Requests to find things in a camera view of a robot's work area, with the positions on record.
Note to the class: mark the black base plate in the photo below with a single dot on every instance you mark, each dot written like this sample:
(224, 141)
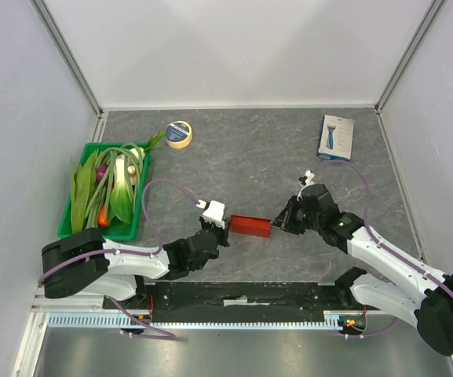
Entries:
(215, 303)

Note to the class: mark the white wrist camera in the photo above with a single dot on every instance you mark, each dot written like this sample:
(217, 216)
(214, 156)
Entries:
(307, 182)
(213, 212)

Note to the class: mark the masking tape roll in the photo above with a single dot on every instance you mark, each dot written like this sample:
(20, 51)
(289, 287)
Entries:
(178, 134)

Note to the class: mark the bok choy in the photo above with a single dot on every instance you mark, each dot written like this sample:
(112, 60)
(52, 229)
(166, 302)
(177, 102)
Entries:
(122, 196)

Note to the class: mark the green plastic tray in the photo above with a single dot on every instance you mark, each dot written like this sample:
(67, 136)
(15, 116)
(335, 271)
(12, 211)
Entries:
(92, 196)

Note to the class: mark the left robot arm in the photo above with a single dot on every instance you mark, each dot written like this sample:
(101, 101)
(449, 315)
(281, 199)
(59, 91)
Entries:
(86, 262)

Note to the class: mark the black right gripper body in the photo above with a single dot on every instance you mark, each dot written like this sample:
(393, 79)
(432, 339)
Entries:
(289, 217)

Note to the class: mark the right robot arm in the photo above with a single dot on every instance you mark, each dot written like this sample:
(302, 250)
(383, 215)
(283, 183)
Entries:
(410, 291)

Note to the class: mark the razor package box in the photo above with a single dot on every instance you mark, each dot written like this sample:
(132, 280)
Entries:
(336, 138)

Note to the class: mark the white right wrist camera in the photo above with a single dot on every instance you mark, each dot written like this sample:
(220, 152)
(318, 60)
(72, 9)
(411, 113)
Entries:
(307, 182)

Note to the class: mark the red paper box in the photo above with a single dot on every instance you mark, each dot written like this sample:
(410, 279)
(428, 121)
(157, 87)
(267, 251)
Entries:
(251, 226)

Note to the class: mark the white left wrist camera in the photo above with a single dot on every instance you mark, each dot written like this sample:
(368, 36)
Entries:
(213, 212)

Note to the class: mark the green leafy vegetables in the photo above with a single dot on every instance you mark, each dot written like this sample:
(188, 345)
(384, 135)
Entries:
(82, 182)

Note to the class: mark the green long beans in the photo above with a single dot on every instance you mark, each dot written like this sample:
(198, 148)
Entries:
(100, 196)

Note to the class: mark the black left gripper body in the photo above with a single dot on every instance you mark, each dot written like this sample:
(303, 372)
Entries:
(221, 233)

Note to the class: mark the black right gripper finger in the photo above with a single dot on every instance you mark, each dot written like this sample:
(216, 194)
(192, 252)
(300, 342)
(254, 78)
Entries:
(279, 224)
(283, 216)

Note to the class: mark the orange carrot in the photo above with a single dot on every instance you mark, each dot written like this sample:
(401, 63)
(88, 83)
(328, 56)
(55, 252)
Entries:
(103, 218)

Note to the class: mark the purple onion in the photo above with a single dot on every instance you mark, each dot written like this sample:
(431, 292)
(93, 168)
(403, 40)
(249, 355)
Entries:
(100, 172)

